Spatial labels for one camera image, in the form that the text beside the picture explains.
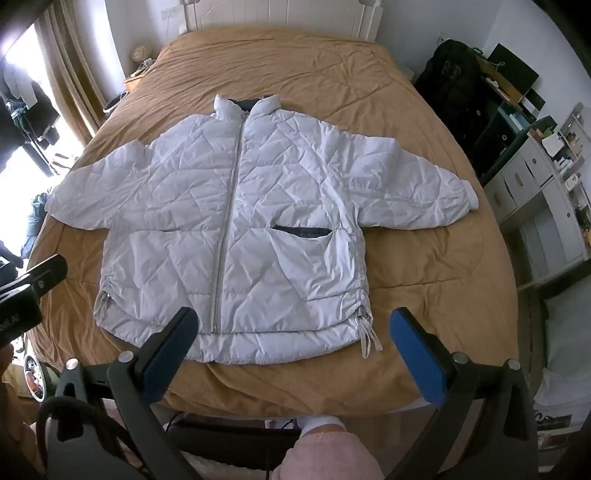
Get white quilted puffer jacket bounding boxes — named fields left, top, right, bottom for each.
left=46, top=95, right=479, bottom=365

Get round bedside lamp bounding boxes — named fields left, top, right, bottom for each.
left=129, top=43, right=152, bottom=64

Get white drawer cabinet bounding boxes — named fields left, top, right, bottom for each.
left=485, top=103, right=590, bottom=290

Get dark hanging clothes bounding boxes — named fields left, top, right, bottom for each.
left=1, top=60, right=60, bottom=176

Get black storage shelf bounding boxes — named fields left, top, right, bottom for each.
left=471, top=43, right=557, bottom=185

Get white wooden headboard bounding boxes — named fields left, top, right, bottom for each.
left=178, top=0, right=384, bottom=41

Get pink trouser leg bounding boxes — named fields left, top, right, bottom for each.
left=266, top=415, right=385, bottom=480

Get black backpack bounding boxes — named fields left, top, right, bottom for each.
left=414, top=38, right=498, bottom=176

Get beige curtain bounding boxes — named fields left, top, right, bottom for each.
left=34, top=1, right=106, bottom=146

